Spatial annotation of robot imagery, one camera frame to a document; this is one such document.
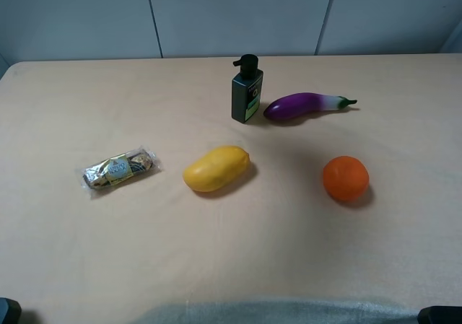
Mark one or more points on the dark green pump bottle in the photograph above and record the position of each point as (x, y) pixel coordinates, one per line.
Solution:
(246, 88)

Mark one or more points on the yellow toy mango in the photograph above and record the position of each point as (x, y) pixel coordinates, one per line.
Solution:
(216, 169)

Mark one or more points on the purple toy eggplant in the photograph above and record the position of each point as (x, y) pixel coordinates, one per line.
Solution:
(300, 104)

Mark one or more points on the gold wrapped chocolate pack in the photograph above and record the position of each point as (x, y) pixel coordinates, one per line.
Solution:
(108, 175)

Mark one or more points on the orange toy tangerine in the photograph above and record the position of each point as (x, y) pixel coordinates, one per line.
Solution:
(345, 178)

